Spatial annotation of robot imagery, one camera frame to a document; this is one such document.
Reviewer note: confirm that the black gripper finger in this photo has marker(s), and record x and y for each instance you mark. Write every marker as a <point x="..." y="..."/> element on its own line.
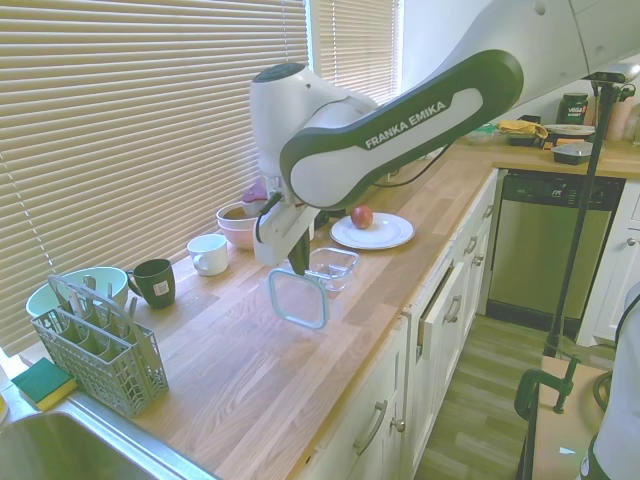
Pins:
<point x="306" y="252"/>
<point x="296" y="260"/>

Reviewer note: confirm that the black food tray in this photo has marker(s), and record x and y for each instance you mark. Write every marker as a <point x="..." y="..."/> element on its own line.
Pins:
<point x="524" y="141"/>

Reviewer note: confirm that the stainless steel sink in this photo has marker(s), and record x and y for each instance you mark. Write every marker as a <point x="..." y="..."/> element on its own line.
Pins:
<point x="75" y="450"/>

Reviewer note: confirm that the grey stereo camera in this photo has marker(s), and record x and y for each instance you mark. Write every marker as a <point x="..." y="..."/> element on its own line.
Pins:
<point x="612" y="72"/>

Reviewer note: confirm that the clear plastic lid teal seal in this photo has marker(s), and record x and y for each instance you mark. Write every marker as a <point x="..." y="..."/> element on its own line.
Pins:
<point x="300" y="302"/>

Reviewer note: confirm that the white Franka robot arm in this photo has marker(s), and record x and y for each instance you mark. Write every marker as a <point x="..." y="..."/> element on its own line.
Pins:
<point x="400" y="130"/>

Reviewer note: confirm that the pale teal bowl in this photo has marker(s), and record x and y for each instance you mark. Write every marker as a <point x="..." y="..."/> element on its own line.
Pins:
<point x="107" y="282"/>

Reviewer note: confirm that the red wrist camera mount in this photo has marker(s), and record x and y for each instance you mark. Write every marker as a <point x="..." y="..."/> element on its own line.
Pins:
<point x="254" y="197"/>

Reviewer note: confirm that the narrow beige window blind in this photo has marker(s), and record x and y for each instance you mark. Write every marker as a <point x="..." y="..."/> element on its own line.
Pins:
<point x="357" y="45"/>

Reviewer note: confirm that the wide beige window blind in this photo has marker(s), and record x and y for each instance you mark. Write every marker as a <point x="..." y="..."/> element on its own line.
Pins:
<point x="125" y="125"/>

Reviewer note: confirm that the dark green clamp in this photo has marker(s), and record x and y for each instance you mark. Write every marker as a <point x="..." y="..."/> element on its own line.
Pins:
<point x="527" y="390"/>

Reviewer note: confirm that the green and yellow sponge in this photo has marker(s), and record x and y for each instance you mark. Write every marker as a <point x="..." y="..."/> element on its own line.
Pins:
<point x="42" y="382"/>

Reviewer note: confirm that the white ceramic mug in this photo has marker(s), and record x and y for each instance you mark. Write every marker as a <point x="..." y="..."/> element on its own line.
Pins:
<point x="210" y="255"/>

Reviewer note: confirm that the beige bowl brown inside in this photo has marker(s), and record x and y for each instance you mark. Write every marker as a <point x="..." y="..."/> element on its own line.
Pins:
<point x="232" y="215"/>

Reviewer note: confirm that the red apple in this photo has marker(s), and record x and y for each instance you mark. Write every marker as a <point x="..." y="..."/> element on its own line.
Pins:
<point x="362" y="217"/>

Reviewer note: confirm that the black tray foil lid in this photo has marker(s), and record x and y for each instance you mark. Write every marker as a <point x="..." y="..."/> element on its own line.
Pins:
<point x="572" y="152"/>

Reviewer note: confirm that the yellow plastic item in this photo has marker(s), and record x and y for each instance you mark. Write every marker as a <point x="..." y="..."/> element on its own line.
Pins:
<point x="3" y="407"/>

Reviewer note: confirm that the white dinner plate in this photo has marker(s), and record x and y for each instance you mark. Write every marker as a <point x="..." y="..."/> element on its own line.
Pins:
<point x="385" y="232"/>

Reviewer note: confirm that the clear glass food container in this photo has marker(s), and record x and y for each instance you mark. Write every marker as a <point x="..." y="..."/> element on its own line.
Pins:
<point x="336" y="270"/>

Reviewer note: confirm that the dark green protein tub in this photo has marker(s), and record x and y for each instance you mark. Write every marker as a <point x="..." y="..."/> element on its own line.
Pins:
<point x="572" y="107"/>

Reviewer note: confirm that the wooden board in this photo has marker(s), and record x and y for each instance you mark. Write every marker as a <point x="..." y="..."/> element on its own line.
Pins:
<point x="565" y="440"/>

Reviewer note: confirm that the steel cutlery piece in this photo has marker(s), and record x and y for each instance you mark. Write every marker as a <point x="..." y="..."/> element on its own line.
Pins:
<point x="132" y="307"/>

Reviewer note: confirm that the stainless steel dishwasher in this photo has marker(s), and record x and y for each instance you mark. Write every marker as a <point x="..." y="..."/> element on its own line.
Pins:
<point x="540" y="250"/>

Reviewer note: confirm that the white kitchen base cabinets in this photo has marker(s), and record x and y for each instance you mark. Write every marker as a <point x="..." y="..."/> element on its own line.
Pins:
<point x="440" y="360"/>

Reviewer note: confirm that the pink bowl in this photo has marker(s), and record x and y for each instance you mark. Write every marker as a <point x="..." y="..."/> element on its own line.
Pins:
<point x="237" y="239"/>

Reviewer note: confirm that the grey plastic cutlery basket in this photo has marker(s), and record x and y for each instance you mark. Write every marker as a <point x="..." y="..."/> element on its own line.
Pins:
<point x="107" y="372"/>

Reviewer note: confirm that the steel cabinet knob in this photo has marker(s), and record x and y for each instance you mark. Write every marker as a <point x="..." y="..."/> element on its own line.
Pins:
<point x="398" y="425"/>

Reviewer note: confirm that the pink bottle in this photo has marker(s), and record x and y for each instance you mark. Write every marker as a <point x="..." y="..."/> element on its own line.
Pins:
<point x="620" y="120"/>

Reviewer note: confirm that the yellow cloth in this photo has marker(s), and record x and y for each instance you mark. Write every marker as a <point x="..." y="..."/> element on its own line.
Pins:
<point x="520" y="127"/>

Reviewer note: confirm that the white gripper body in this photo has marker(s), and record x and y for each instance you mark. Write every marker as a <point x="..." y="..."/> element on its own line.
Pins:
<point x="272" y="235"/>

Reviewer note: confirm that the dark green mug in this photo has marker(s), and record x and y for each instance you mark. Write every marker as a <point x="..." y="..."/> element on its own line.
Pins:
<point x="157" y="282"/>

